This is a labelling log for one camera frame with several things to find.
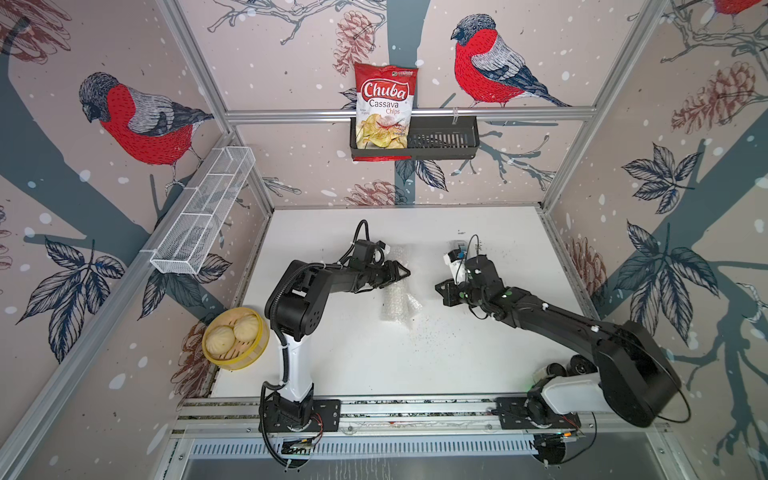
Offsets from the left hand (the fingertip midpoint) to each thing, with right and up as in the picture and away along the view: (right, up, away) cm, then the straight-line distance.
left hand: (410, 270), depth 96 cm
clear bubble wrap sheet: (-4, -10, -8) cm, 13 cm away
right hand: (+7, -3, -10) cm, 12 cm away
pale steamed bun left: (-53, -17, -16) cm, 58 cm away
